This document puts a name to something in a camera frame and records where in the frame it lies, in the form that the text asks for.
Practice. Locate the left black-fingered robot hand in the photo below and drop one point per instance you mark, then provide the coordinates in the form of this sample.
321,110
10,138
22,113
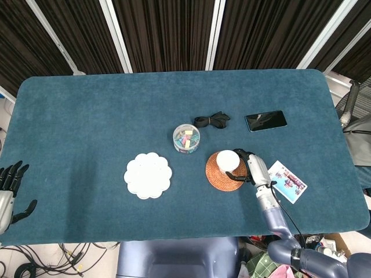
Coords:
4,201

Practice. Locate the right black-fingered robot hand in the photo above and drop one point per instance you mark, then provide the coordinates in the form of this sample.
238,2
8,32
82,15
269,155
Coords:
258,171

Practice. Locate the white cup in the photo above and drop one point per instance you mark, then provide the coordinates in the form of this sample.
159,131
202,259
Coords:
228,160

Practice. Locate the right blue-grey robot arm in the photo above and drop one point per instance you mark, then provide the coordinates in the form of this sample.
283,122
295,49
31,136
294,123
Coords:
272,214

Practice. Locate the brown woven round coaster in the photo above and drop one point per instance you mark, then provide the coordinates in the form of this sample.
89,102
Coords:
217,179

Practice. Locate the picture postcard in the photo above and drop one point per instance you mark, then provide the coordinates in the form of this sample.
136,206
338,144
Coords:
290,184

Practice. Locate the black smartphone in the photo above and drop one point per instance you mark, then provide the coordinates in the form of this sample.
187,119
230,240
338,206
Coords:
265,120

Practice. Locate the clear tub of colourful clips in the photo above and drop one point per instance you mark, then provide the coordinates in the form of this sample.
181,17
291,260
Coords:
186,138

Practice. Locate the green checked bag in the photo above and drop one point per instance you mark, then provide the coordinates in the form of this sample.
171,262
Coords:
261,262

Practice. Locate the pink cloth item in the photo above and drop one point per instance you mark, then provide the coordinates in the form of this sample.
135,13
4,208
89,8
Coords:
279,272

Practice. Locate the grey office chair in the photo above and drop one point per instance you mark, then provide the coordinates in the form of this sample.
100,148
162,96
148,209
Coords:
355,130

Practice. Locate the cardboard box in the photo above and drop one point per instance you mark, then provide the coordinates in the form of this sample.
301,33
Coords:
337,244

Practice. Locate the white flower-shaped plate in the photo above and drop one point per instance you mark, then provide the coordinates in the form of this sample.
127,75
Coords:
147,175

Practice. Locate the blue-grey robot torso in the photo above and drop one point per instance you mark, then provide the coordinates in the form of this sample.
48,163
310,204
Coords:
176,257

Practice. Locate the teal table mat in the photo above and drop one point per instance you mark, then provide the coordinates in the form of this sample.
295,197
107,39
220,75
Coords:
101,121

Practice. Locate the white partition frame post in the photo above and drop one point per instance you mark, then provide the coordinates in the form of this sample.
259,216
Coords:
216,34
116,36
327,33
55,39

